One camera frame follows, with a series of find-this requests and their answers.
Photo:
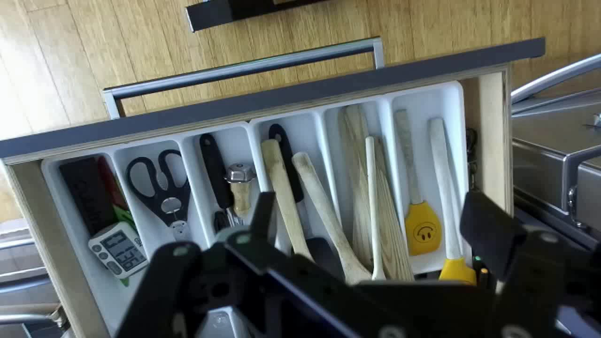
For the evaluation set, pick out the thin pale wooden stirring spoon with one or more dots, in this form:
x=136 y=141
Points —
x=373 y=188

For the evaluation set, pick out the wide wooden spatula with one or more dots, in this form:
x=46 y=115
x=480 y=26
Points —
x=388 y=237

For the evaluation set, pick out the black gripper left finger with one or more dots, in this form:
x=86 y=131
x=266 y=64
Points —
x=163 y=282

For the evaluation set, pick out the white cutlery organizer tray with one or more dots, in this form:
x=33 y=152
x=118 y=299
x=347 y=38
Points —
x=307 y=133

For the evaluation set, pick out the yellow smiley face spatula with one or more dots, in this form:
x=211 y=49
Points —
x=424 y=227

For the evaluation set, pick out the stainless gas stove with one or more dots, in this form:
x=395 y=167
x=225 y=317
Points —
x=546 y=143

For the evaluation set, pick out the dark front kitchen drawer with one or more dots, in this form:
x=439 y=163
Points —
x=251 y=103

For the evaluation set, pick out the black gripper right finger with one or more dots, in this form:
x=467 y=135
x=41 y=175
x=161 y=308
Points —
x=495 y=231

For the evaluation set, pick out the dark robot stand platform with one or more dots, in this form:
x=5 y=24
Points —
x=219 y=11

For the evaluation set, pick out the grey digital kitchen timer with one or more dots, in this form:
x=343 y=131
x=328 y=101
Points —
x=119 y=250

